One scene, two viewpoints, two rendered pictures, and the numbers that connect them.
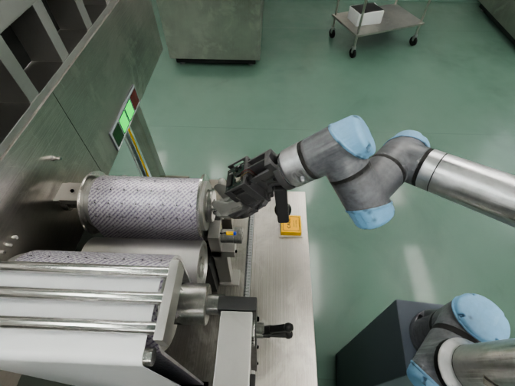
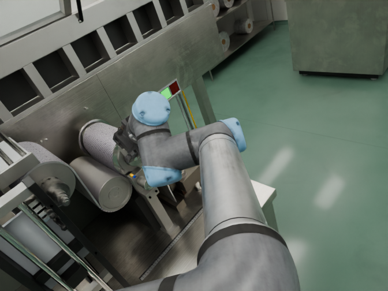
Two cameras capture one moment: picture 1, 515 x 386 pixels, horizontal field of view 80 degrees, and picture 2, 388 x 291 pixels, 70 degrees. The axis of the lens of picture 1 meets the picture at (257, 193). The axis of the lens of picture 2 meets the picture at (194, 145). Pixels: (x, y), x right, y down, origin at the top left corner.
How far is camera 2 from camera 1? 0.64 m
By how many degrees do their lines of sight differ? 41
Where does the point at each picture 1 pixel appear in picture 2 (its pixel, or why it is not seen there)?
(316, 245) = (351, 278)
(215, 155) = (291, 155)
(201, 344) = (123, 260)
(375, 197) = (149, 158)
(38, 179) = (71, 116)
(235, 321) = (19, 188)
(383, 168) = (173, 139)
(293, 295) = not seen: hidden behind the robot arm
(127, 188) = (100, 130)
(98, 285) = (14, 155)
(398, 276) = not seen: outside the picture
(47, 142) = (84, 99)
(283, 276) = not seen: hidden behind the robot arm
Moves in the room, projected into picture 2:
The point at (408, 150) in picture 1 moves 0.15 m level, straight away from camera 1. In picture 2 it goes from (205, 131) to (275, 101)
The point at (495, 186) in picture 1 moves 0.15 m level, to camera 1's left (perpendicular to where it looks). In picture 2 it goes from (206, 168) to (145, 148)
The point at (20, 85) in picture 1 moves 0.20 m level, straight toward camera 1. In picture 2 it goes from (75, 67) to (54, 91)
